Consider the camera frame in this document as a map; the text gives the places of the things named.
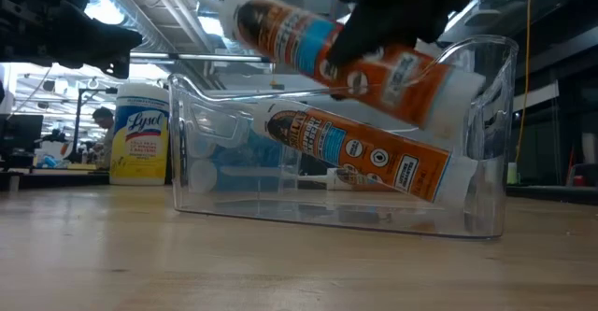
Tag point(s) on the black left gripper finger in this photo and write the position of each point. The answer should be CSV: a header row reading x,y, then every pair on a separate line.
x,y
93,40

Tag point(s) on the orange sealant tube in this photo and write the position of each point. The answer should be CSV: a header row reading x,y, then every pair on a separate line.
x,y
289,35
355,147

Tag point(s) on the frosted plastic bin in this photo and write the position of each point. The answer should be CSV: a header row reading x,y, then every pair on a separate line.
x,y
289,171

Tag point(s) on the clear narrow plastic bin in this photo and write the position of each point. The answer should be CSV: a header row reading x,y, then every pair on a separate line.
x,y
490,185

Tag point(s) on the yellow Lysol wipes canister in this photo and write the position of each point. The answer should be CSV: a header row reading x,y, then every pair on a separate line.
x,y
140,143

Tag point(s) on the person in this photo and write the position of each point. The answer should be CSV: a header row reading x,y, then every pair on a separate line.
x,y
105,119

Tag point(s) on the long suspended light bar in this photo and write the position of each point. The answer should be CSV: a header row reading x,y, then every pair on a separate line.
x,y
210,57

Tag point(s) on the black computer monitor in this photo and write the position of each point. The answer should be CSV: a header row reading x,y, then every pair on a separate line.
x,y
18,138

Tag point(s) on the dark background workbench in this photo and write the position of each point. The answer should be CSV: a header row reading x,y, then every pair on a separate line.
x,y
551,193
56,178

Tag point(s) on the pale green bottle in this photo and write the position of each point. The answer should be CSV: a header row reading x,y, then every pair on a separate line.
x,y
513,174

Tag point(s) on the small red container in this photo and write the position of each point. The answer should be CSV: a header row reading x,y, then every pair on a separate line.
x,y
579,181

